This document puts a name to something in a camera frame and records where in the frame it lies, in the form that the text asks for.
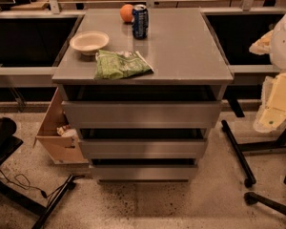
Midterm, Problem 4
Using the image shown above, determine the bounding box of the grey drawer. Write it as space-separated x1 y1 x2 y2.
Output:
62 101 220 129
79 139 208 159
90 165 198 180

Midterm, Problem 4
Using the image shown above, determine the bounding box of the white bowl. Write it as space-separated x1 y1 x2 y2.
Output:
70 31 110 55

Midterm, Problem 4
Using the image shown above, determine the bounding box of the grey top drawer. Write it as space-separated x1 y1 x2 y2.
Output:
62 101 220 129

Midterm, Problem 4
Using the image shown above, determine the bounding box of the grey bottom drawer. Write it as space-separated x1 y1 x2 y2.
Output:
90 165 198 180

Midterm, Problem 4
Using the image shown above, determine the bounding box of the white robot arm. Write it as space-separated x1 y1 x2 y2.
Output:
249 13 286 133

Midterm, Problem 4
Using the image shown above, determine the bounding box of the cardboard box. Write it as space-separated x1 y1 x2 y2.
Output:
36 90 88 164

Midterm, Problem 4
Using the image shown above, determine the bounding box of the green chip bag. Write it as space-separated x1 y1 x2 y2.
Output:
94 50 153 80

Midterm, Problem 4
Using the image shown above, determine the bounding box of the grey middle drawer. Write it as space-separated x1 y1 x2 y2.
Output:
79 139 208 159

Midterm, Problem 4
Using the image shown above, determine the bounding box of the blue soda can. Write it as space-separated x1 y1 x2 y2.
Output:
132 4 149 39

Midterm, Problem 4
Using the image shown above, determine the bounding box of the black floor cable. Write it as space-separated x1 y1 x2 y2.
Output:
0 167 85 199

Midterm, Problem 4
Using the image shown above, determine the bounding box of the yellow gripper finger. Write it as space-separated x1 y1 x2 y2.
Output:
249 30 273 55
254 72 286 133

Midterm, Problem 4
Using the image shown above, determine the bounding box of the black stand left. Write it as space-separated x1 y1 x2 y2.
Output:
0 116 78 229

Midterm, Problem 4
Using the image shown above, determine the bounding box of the black chair base right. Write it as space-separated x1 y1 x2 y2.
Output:
220 89 286 221

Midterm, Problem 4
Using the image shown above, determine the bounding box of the orange fruit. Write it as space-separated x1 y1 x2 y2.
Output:
120 4 133 23

